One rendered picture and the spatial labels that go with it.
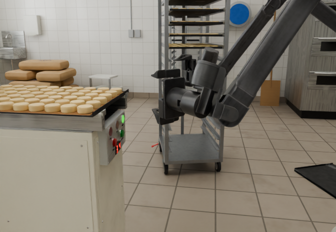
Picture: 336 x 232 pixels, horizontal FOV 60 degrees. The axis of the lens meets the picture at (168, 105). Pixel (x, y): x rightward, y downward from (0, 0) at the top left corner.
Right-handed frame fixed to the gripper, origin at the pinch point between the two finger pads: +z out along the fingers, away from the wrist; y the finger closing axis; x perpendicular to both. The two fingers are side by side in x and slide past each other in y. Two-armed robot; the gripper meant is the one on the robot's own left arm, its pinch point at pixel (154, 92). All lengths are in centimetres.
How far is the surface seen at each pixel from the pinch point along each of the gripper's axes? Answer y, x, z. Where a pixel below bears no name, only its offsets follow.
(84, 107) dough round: 6.6, -12.5, 21.3
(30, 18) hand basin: -43, 82, 519
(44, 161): 25.9, -23.9, 33.1
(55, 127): 13.9, -19.6, 30.6
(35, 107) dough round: 6.9, -24.6, 33.1
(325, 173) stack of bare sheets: 99, 193, 36
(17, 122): 13, -29, 40
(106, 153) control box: 24.2, -5.7, 22.8
